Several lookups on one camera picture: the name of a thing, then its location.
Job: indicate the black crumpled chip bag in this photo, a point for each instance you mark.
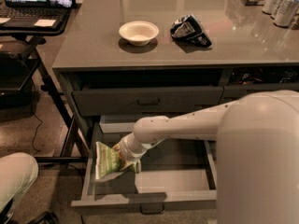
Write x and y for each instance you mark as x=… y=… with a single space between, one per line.
x=190 y=29

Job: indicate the yellow sticky note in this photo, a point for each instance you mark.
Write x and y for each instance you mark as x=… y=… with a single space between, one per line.
x=45 y=23

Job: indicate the grey top right drawer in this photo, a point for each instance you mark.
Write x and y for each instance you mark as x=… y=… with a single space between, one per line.
x=244 y=81

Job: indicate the grey top left drawer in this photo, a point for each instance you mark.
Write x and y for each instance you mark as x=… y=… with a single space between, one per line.
x=92 y=102

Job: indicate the white paper bowl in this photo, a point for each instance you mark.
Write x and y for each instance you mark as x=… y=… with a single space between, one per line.
x=139 y=33

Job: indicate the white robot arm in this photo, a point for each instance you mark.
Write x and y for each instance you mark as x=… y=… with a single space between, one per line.
x=257 y=139

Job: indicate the open grey middle drawer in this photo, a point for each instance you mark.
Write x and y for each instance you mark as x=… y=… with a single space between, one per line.
x=176 y=175

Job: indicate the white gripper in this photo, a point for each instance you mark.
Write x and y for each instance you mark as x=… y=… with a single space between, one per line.
x=125 y=151

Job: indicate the green jalapeno chip bag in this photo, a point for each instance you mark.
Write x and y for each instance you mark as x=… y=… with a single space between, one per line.
x=108 y=161

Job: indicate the black laptop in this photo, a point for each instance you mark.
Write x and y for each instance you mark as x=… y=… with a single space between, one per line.
x=23 y=14

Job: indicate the person's knee in beige trousers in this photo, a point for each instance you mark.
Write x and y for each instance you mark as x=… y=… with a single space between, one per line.
x=18 y=172

